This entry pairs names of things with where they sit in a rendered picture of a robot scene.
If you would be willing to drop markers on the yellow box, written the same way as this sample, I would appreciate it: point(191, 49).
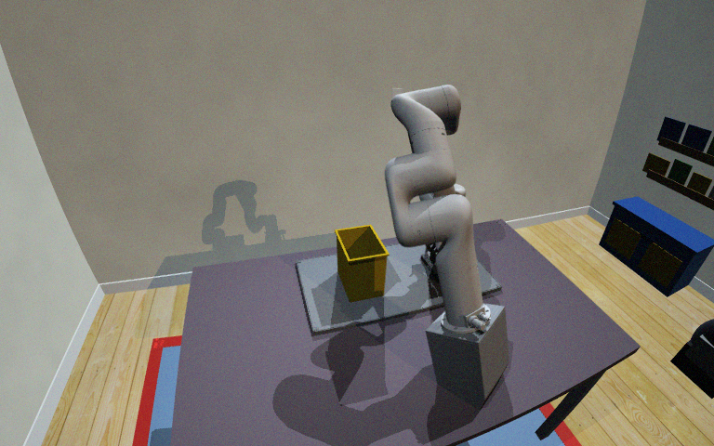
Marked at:
point(363, 275)

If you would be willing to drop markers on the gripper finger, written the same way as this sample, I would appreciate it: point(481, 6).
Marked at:
point(432, 251)

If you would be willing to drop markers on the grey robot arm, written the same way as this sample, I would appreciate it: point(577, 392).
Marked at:
point(446, 218)

